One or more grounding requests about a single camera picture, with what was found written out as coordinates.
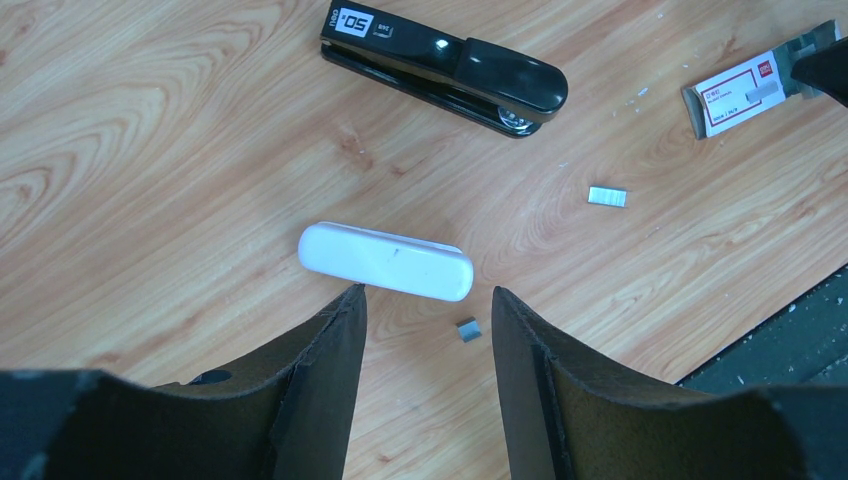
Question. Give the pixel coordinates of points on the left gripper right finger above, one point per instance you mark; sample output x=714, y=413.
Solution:
x=571, y=412

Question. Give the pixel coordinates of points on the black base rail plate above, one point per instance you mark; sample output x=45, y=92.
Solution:
x=803, y=343

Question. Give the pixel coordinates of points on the red white staple box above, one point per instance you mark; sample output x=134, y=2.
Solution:
x=741, y=92

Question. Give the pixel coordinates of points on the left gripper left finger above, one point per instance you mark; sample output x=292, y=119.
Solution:
x=282, y=411

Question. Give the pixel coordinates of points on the larger staple strip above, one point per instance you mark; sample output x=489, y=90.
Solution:
x=611, y=197

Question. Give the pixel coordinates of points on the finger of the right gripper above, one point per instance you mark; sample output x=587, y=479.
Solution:
x=825, y=70

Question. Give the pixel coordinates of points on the small staple strip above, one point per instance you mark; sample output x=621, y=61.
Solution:
x=468, y=329

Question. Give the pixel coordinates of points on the white stapler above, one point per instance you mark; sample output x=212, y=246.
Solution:
x=395, y=262

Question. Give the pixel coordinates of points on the black stapler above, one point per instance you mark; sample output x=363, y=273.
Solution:
x=496, y=87

